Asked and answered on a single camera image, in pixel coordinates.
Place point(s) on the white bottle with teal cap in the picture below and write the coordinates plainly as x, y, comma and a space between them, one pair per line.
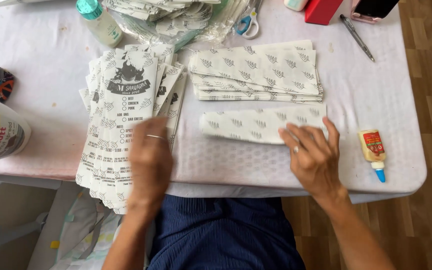
101, 22

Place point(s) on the stack of leaf-print paper sheets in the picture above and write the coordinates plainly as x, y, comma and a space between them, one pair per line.
257, 71

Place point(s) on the red box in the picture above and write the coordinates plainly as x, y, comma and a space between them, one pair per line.
321, 11

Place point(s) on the phone in pink case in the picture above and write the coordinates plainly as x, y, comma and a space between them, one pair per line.
373, 9

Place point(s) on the white flat object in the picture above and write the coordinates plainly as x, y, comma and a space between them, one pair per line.
21, 1

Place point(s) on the glue bottle with blue tip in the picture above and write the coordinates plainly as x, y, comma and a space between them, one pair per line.
372, 150

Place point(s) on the stack of printed paper bags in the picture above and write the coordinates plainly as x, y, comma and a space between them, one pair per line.
122, 112

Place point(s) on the person's left hand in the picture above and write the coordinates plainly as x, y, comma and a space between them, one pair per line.
150, 165

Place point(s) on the leaf-print paper sheet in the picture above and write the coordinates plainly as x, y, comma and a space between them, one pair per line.
246, 123

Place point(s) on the patterned fabric baby seat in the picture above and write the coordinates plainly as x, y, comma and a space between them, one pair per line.
84, 232

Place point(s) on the person's right hand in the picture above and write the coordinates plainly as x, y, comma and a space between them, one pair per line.
315, 161

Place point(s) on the white and teal container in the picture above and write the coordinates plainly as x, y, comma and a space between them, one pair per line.
294, 3

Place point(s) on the grey plastic stand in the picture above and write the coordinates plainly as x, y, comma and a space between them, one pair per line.
2, 236

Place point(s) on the person's left fingers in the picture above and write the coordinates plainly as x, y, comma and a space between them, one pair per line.
152, 131

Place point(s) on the plastic bag of paper cutouts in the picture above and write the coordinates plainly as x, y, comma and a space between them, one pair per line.
174, 20

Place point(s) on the grey pen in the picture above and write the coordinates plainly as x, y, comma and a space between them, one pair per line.
356, 36

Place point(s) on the white tablecloth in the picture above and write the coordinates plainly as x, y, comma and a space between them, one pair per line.
369, 93

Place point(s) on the person's blue skirt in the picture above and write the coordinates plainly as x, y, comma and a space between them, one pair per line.
223, 236

